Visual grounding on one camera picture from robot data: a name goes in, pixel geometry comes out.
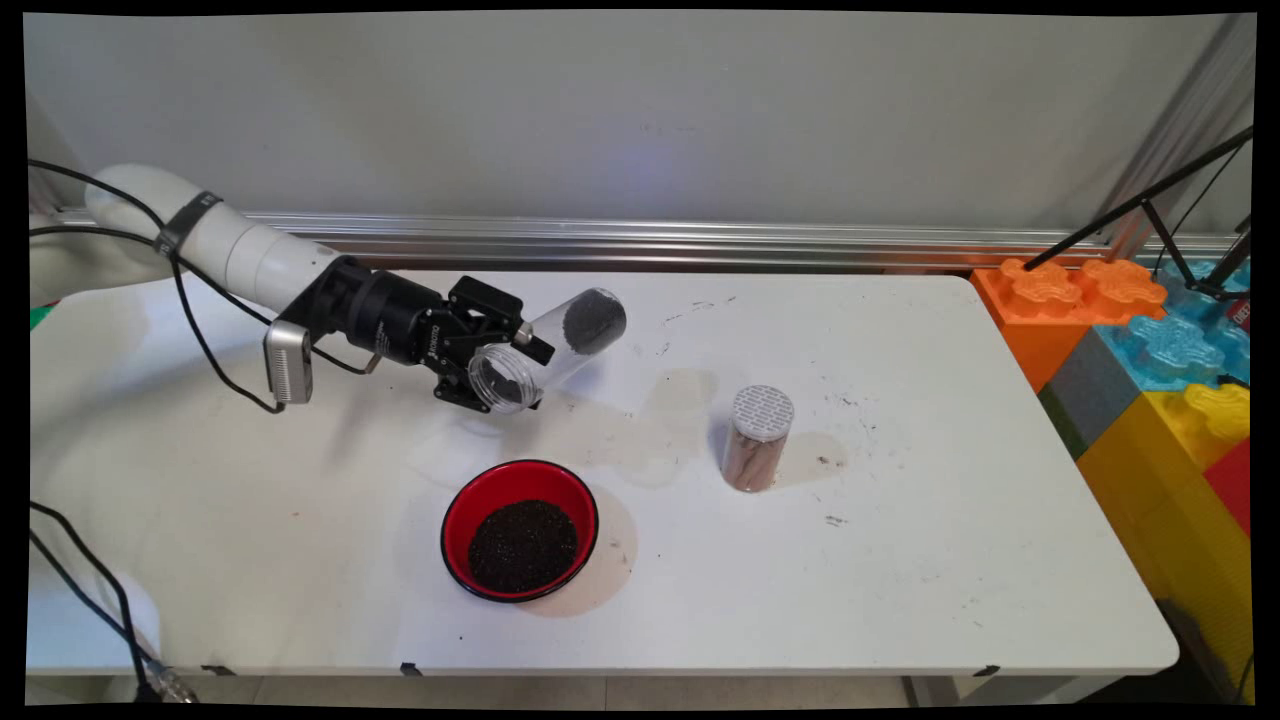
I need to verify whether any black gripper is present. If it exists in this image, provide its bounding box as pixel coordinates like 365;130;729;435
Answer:
345;270;557;414

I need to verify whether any clear plastic jar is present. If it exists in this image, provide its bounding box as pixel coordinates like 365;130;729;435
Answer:
467;286;630;417

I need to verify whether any small portion of black seeds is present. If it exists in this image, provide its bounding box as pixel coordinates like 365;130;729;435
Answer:
562;289;629;357

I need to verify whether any red bowl with black rim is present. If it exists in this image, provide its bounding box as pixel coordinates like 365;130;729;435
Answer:
441;459;601;604

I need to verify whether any large heap of black seeds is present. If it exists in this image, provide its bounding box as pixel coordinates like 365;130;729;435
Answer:
468;500;581;594

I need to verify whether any clear jar with white lid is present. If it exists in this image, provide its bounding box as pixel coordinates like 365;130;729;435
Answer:
721;385;797;494

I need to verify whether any orange giant toy brick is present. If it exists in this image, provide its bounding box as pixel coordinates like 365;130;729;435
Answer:
970;257;1169;394

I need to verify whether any grey giant toy brick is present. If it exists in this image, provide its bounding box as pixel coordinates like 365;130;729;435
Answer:
1037;327;1142;462

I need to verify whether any black tripod stand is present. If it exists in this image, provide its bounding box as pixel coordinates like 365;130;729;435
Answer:
1020;125;1256;302

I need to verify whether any yellow giant toy brick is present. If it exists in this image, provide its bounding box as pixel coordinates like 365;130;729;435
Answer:
1075;383;1256;703

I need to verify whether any blue giant toy brick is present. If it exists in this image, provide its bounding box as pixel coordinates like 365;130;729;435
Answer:
1095;258;1254;393

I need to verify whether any big red giant toy brick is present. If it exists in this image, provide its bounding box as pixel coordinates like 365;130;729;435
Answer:
1203;435;1254;542

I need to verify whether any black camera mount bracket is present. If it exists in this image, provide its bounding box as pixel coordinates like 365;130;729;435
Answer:
289;254;377;347

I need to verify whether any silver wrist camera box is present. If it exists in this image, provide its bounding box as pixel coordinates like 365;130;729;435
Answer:
262;319;315;406

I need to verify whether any long aluminium rail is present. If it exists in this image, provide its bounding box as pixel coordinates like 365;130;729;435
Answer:
55;207;1241;272

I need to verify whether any black camera cable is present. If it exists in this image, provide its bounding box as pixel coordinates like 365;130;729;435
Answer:
28;158;292;416

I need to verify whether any black cable strap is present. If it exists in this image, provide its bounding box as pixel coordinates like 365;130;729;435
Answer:
154;191;224;257

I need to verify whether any black cable with silver connector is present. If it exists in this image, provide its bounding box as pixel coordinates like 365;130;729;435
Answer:
28;529;200;705

